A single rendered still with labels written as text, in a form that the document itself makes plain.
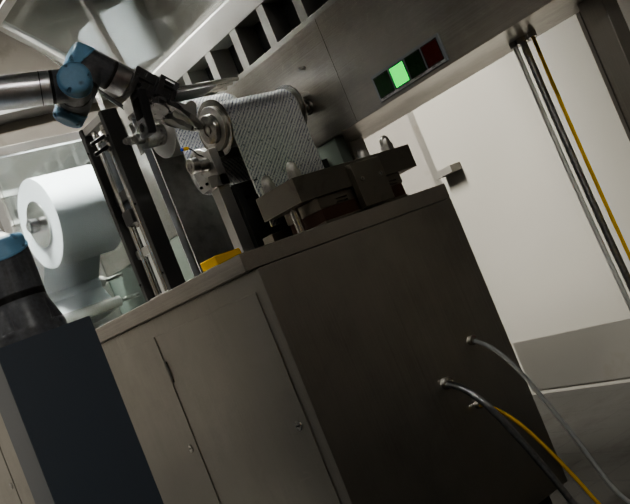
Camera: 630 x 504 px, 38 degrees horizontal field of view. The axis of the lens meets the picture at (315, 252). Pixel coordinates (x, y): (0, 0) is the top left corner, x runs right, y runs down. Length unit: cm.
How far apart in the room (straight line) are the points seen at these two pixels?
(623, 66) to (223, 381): 113
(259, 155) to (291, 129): 14
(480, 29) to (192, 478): 132
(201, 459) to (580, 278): 184
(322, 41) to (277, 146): 32
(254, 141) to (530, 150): 156
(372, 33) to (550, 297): 177
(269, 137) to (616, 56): 86
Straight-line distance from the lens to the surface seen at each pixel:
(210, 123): 231
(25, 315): 194
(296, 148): 237
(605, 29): 212
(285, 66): 258
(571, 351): 380
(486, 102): 372
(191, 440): 235
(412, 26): 223
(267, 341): 192
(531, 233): 373
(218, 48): 287
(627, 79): 211
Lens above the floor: 77
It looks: 2 degrees up
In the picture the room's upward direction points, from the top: 22 degrees counter-clockwise
